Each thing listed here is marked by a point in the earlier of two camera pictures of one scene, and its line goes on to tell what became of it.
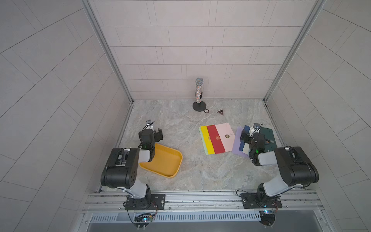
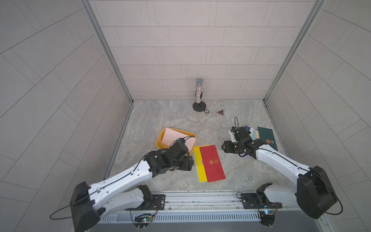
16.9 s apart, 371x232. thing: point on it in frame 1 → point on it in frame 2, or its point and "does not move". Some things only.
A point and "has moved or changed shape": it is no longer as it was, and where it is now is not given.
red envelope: (217, 142) → (212, 164)
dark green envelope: (269, 135) does not move
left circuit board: (142, 220) does not move
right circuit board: (267, 217) does not move
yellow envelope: (207, 140) → (201, 169)
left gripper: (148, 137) → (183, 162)
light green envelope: (203, 143) → (196, 166)
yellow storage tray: (166, 162) has moved or changed shape
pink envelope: (226, 136) → (170, 136)
